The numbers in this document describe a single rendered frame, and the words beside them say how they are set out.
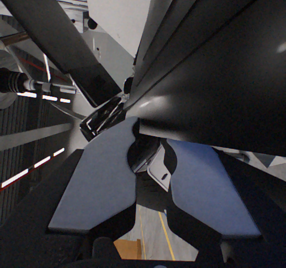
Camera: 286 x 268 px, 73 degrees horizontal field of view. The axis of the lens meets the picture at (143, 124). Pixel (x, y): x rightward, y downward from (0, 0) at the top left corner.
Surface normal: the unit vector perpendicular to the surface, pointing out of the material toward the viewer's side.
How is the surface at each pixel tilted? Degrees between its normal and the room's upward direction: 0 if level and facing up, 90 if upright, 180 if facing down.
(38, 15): 137
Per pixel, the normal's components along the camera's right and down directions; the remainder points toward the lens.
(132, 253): 0.08, 0.05
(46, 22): 0.83, -0.45
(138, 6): -0.71, 0.62
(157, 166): -0.52, -0.04
